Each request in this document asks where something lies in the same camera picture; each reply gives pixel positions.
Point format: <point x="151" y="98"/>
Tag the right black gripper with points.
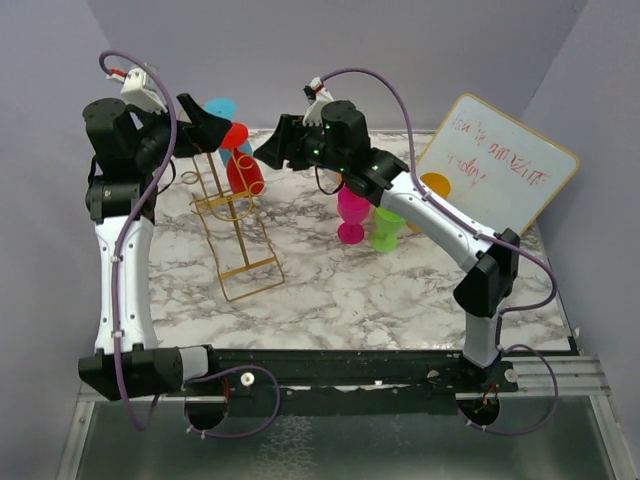
<point x="283" y="144"/>

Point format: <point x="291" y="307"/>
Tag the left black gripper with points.
<point x="206" y="130"/>

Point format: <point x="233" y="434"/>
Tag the cyan wine glass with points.
<point x="224" y="108"/>

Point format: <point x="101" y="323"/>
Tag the red wine glass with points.
<point x="242" y="170"/>

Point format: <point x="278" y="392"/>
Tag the pink wine glass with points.
<point x="353" y="210"/>

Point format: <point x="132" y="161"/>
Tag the gold wire glass rack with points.
<point x="245" y="260"/>

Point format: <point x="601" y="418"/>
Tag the green wine glass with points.
<point x="384" y="239"/>

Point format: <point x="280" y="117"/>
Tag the yellow wine glass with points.
<point x="438" y="183"/>

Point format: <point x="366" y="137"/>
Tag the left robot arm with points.
<point x="129" y="145"/>

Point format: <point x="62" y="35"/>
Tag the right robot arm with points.
<point x="340" y="142"/>

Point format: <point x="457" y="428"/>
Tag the yellow framed whiteboard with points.
<point x="501" y="173"/>

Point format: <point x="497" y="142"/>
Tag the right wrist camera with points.
<point x="318" y="96"/>

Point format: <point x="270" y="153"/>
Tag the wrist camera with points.
<point x="318" y="96"/>
<point x="138" y="89"/>

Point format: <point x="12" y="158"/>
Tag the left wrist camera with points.
<point x="138" y="89"/>

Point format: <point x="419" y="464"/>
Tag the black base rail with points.
<point x="255" y="383"/>

